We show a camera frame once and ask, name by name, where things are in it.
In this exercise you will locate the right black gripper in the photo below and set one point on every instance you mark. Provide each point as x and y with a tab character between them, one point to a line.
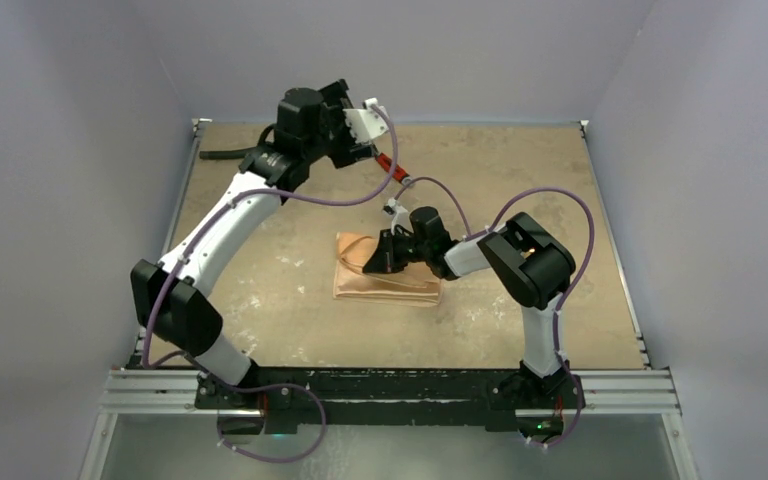
396	244

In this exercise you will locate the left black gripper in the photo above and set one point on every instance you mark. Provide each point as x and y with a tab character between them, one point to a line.
335	102

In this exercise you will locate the orange cloth napkin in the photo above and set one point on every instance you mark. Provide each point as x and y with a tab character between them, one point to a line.
414	286

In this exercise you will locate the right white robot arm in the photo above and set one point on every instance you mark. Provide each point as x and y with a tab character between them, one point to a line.
533	267

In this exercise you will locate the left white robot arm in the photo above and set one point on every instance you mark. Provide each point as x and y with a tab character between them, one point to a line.
171	295

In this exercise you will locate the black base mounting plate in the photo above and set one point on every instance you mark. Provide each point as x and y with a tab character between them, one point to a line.
498	400

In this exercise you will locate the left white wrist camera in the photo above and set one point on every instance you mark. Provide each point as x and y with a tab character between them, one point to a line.
368	123

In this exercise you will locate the red handled adjustable wrench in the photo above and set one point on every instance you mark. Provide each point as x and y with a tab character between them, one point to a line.
398	174

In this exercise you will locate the aluminium frame rail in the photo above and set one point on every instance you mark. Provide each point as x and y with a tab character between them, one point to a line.
173	392

